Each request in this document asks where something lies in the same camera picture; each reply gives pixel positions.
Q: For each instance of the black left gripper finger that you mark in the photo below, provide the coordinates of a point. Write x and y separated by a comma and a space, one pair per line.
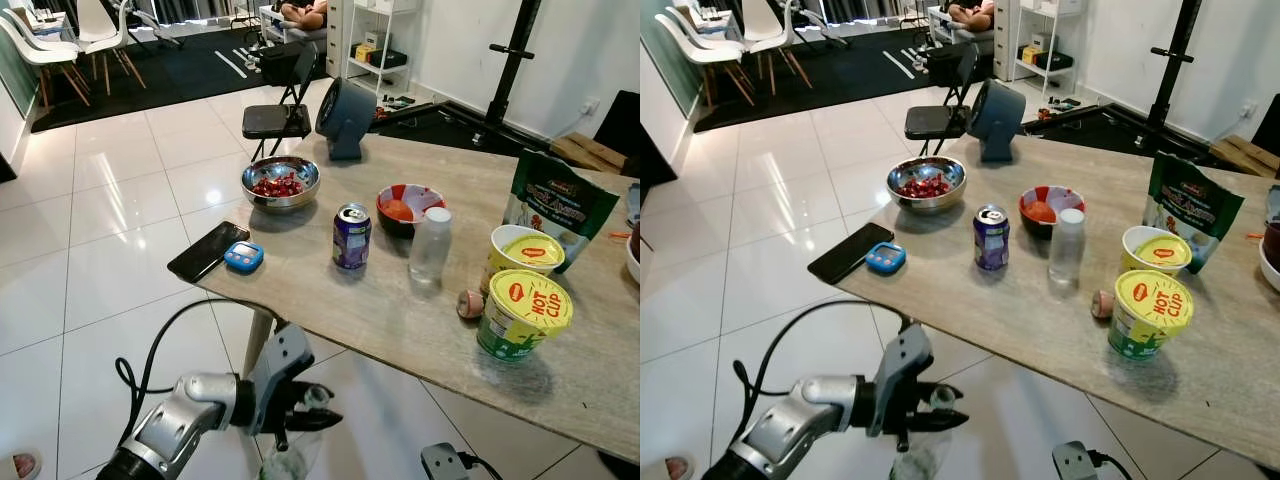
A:
942, 420
318, 420
312, 391
936, 392

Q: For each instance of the clear plastic bottle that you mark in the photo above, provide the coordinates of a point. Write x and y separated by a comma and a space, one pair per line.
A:
292, 460
915, 462

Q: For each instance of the clear bottle white cap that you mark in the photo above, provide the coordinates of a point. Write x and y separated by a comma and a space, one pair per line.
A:
430, 250
1067, 250

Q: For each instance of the silver left arm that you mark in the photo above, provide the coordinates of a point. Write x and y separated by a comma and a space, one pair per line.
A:
795, 410
185, 410

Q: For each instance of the light wooden table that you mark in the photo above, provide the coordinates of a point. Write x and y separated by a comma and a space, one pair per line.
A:
1060, 340
420, 330

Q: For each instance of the blue digital timer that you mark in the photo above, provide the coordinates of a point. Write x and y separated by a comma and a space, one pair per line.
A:
885, 258
244, 257

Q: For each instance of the purple soda can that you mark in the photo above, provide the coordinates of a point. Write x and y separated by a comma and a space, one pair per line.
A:
352, 240
991, 240

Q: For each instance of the black smartphone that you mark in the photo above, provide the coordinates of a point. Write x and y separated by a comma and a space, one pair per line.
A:
850, 252
208, 252

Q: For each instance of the small pinkish round object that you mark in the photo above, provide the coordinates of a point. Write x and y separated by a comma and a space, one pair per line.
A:
470, 304
1102, 304

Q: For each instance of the steel bowl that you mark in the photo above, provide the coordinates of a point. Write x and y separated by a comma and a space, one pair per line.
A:
280, 185
926, 185

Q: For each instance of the red bowl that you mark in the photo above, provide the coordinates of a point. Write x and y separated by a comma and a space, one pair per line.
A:
1050, 208
410, 208

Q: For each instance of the yellow hot cup noodles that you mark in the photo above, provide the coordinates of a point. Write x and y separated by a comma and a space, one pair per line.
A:
520, 315
1150, 315

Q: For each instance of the white pink round object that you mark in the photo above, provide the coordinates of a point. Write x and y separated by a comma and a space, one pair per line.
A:
22, 466
680, 467

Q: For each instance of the white yellow lid noodle cup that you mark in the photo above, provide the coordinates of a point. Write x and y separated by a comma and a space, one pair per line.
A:
525, 252
1158, 250

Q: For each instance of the black folding chair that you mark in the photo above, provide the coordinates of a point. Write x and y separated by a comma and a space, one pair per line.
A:
935, 120
275, 120

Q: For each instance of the grey desk fan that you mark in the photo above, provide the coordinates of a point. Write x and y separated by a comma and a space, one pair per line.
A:
345, 115
995, 115

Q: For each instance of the green snack bag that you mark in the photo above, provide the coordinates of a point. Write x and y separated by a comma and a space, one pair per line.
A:
1195, 205
560, 200

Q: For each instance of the dark room carpet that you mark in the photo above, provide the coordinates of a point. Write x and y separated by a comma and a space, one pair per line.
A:
180, 70
830, 70

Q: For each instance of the white shelf unit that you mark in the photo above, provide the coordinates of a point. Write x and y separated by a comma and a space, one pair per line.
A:
380, 40
1045, 40

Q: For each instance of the light wood boards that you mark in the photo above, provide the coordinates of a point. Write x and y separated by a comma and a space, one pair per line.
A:
590, 152
1245, 155

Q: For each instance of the purple cup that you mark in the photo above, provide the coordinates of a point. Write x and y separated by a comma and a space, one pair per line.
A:
1272, 240

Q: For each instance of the person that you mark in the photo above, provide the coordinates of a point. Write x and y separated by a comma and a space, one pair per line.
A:
305, 12
970, 12

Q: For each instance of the black stand pole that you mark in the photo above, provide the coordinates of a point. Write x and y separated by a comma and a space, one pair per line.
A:
1170, 70
515, 70

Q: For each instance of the white plastic chair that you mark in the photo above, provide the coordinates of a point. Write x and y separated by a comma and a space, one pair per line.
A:
775, 35
105, 35
40, 50
695, 50

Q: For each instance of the black foam puzzle mat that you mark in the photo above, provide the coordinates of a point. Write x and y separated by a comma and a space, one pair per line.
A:
622, 130

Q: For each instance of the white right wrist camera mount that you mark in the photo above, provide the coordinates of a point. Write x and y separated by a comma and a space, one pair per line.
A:
443, 462
1073, 462

